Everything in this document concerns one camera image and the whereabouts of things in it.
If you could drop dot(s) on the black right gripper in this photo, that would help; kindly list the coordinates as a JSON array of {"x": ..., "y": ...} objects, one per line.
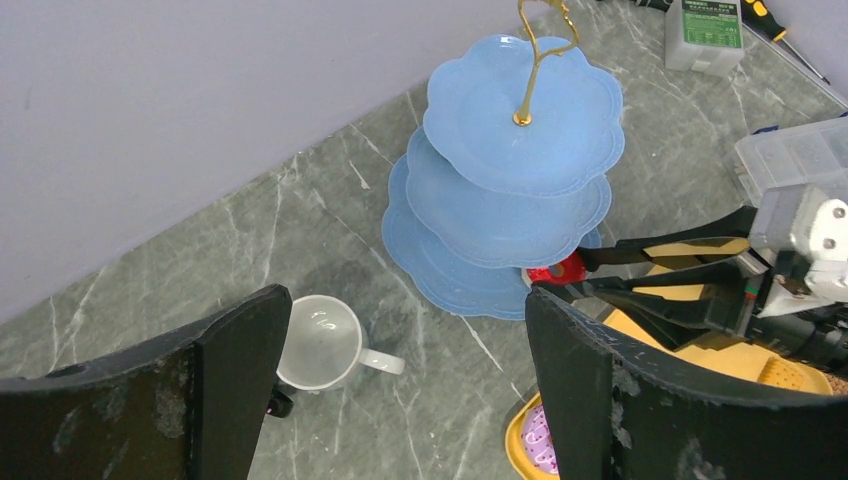
[{"x": 709, "y": 306}]

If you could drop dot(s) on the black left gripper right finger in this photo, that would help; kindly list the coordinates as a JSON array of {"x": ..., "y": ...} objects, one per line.
[{"x": 620, "y": 409}]

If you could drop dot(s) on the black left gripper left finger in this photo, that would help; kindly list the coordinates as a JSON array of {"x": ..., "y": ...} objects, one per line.
[{"x": 187, "y": 404}]

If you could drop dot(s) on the purple sprinkled donut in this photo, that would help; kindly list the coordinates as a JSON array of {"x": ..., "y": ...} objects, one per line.
[{"x": 537, "y": 441}]

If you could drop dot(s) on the red frosted donut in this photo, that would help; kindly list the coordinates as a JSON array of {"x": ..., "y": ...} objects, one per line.
[{"x": 569, "y": 270}]

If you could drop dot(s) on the white and blue mug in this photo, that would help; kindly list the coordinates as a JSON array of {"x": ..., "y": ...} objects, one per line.
[{"x": 326, "y": 345}]

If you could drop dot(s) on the blue three-tier cake stand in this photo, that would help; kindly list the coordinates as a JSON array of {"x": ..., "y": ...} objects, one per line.
[{"x": 506, "y": 172}]

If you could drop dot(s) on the dark green mug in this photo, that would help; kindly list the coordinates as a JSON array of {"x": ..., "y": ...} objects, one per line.
[{"x": 280, "y": 405}]

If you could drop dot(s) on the yellow serving tray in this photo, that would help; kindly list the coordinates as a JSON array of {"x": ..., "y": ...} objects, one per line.
[{"x": 742, "y": 361}]

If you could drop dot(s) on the square cracker biscuit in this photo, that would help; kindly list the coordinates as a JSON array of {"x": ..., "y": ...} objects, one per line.
[{"x": 781, "y": 373}]

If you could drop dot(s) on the clear plastic compartment box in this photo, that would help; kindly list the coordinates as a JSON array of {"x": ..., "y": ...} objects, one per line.
[{"x": 814, "y": 153}]

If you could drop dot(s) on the left woven rattan coaster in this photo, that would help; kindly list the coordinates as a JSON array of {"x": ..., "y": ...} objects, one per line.
[{"x": 839, "y": 386}]

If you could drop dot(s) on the green and white box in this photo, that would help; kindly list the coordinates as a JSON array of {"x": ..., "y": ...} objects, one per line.
[{"x": 703, "y": 36}]

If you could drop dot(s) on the yellow black screwdriver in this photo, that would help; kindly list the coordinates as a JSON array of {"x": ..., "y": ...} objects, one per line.
[{"x": 757, "y": 16}]

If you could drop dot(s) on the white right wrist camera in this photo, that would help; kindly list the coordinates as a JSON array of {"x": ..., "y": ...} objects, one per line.
[{"x": 803, "y": 233}]

